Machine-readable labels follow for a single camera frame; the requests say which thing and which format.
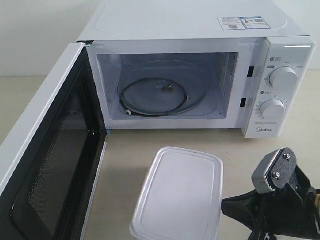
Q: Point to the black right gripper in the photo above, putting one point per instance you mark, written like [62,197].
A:
[292,211]

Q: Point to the white plastic lidded container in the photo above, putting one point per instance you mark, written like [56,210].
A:
[180,198]

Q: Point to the white microwave door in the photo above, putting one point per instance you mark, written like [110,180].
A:
[51,159]

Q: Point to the white microwave oven body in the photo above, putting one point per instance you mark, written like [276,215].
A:
[237,64]

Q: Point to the lower white control knob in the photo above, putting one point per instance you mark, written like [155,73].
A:
[272,109]

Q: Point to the white control knob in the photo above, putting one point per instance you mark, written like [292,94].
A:
[283,77]
[272,109]

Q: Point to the upper white control knob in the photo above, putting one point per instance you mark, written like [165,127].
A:
[283,77]

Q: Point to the glass turntable plate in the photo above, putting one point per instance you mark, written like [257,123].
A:
[162,88]

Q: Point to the white and blue label sticker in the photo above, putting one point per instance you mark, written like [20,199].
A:
[243,23]

